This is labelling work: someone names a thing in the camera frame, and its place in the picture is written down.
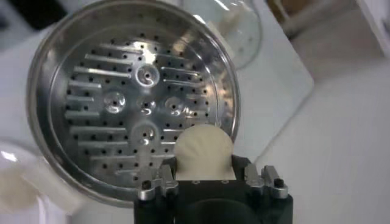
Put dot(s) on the white steamed baozi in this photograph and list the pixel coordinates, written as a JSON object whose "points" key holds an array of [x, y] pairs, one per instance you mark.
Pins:
{"points": [[204, 152]]}

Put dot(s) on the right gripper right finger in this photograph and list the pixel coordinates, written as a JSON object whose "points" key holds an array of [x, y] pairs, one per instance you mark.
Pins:
{"points": [[254, 176]]}

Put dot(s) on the steel steamer basket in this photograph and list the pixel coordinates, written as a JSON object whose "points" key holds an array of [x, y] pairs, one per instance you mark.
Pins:
{"points": [[106, 76]]}

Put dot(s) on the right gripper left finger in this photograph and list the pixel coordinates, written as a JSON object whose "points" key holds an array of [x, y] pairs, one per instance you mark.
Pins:
{"points": [[164, 182]]}

